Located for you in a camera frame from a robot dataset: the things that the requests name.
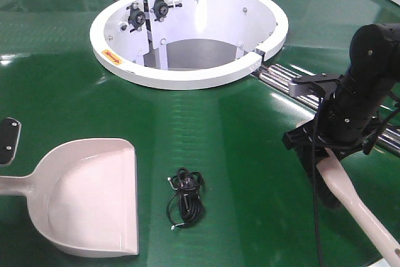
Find black bearing mount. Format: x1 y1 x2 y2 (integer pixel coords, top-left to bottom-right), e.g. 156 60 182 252
126 3 146 33
149 0 183 22

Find beige hand brush black bristles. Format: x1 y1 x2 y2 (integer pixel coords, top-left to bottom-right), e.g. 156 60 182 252
300 148 399 266

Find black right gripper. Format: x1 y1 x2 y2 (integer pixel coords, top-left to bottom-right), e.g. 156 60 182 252
282 118 383 162

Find beige plastic dustpan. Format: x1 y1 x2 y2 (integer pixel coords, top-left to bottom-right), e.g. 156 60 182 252
1 138 139 258

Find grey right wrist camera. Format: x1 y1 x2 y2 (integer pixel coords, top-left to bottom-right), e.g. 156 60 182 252
288 73 340 99

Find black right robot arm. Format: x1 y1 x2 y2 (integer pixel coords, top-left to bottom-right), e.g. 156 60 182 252
282 23 399 159

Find white inner conveyor ring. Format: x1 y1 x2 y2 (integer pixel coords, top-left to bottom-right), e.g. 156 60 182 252
89 0 289 91

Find left black bearing mount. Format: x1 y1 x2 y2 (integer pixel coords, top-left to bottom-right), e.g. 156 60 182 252
126 3 146 33

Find orange arrow sticker front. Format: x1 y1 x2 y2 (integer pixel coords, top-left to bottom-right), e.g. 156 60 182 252
101 49 124 66

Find chrome rollers right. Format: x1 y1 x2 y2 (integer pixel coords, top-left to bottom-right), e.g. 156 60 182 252
252 64 399 156

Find right black bearing mount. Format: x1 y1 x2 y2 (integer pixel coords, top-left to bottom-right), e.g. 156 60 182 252
149 0 183 22

